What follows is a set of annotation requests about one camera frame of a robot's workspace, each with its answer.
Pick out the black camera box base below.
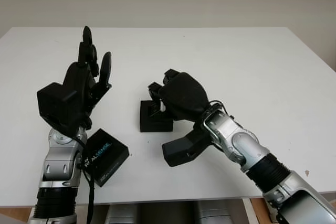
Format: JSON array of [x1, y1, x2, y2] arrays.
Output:
[[139, 100, 174, 133]]

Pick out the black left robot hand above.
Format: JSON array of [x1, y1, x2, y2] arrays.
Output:
[[64, 26, 113, 130]]

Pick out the silver robot lower body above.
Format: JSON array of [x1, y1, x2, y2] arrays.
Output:
[[93, 201, 245, 224]]

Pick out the white table leg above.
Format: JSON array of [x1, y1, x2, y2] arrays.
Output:
[[243, 199, 254, 224]]

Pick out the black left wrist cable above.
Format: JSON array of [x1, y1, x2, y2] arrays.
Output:
[[75, 136, 95, 224]]

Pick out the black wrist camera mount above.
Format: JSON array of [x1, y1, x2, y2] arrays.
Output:
[[162, 126, 213, 167], [36, 82, 87, 135]]

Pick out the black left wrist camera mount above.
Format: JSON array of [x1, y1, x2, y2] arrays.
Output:
[[36, 82, 87, 135]]

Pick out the black RealSense box lid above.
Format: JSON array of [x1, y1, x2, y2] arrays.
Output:
[[82, 129, 131, 188]]

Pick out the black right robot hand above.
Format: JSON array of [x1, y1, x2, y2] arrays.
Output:
[[148, 68, 211, 130]]

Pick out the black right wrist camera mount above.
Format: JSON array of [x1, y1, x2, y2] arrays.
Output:
[[162, 126, 213, 167]]

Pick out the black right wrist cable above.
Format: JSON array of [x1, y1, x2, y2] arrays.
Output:
[[207, 100, 229, 114]]

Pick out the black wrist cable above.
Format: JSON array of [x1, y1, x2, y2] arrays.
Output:
[[75, 136, 95, 224], [207, 100, 229, 114]]

